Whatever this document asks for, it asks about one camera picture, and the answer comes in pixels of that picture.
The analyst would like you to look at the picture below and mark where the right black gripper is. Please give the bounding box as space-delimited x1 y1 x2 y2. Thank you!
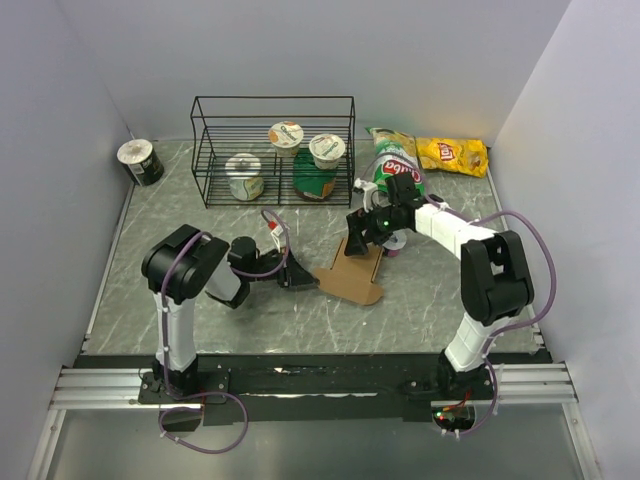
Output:
344 200 406 256

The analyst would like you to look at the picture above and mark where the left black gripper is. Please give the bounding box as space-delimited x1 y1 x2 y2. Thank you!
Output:
245 246 320 288

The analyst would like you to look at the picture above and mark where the brown cardboard box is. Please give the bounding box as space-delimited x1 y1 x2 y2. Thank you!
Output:
312 237 384 306

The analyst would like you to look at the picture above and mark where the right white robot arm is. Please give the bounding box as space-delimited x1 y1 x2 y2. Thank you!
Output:
344 172 534 399

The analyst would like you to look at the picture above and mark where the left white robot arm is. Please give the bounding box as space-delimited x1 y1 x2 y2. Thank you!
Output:
141 224 318 402

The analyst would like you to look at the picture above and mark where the green lidded brown jar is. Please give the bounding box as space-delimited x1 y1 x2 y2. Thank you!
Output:
293 148 337 201

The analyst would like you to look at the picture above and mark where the green Chuba chips bag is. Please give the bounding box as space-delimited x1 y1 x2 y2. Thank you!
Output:
364 127 425 194

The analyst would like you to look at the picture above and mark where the pale yogurt cup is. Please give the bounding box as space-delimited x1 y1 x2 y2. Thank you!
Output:
225 153 264 201

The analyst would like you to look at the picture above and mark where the orange yogurt cup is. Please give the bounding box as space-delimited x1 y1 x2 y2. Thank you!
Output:
268 121 304 158

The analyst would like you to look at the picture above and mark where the yellow Lays chips bag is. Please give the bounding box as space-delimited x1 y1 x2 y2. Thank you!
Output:
416 137 489 178

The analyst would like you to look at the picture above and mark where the black chips can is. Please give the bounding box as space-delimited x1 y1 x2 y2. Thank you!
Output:
116 139 164 186

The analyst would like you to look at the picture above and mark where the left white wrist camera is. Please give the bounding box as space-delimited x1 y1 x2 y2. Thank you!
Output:
267 220 289 253

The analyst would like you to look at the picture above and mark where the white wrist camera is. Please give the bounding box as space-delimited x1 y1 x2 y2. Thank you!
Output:
353 178 383 216
267 220 289 253

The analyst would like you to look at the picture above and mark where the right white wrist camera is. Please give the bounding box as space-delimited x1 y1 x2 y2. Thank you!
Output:
353 178 383 216

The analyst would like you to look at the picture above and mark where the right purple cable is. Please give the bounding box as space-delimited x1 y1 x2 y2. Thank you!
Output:
358 152 559 436

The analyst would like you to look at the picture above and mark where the black wire rack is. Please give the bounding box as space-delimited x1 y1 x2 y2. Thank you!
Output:
190 95 356 208

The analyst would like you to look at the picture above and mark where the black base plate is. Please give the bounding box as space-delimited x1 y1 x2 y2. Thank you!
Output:
73 353 566 426

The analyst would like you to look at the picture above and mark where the aluminium rail frame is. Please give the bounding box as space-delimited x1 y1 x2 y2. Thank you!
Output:
25 144 606 480

